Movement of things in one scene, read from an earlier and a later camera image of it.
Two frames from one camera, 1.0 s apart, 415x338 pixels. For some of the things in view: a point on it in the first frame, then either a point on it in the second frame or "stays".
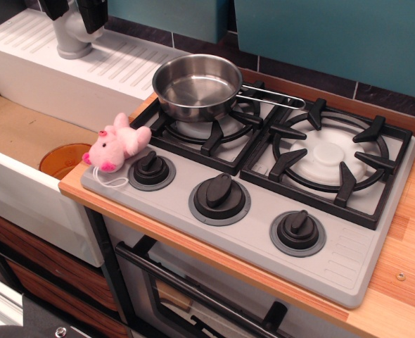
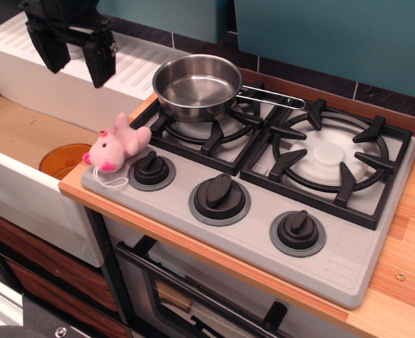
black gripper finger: x=94 y=13 -> x=100 y=49
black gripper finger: x=55 y=8 -> x=50 y=45
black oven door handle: x=266 y=324 stays
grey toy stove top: x=302 y=187 stays
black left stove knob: x=151 y=172 stays
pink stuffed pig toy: x=110 y=148 stays
